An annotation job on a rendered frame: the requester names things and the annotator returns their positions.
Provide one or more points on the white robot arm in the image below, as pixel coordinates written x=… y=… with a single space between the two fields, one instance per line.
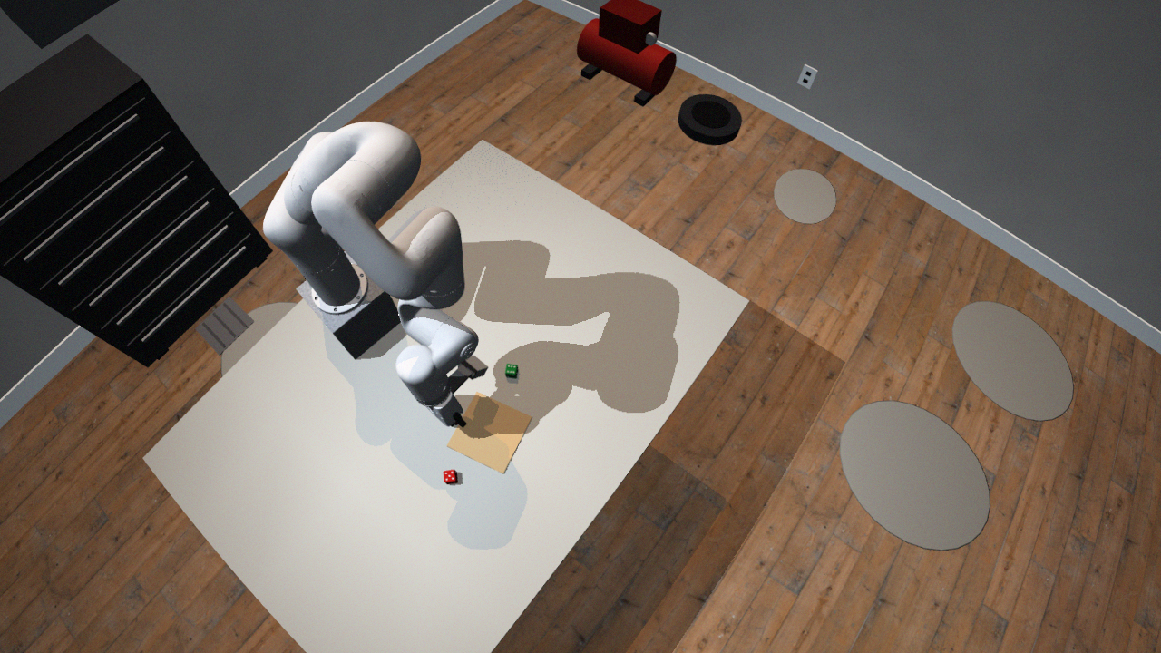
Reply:
x=347 y=206

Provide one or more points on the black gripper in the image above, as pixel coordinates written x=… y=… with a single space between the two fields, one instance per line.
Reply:
x=448 y=411

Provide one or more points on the tan flat mat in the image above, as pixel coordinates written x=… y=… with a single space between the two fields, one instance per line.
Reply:
x=492 y=433

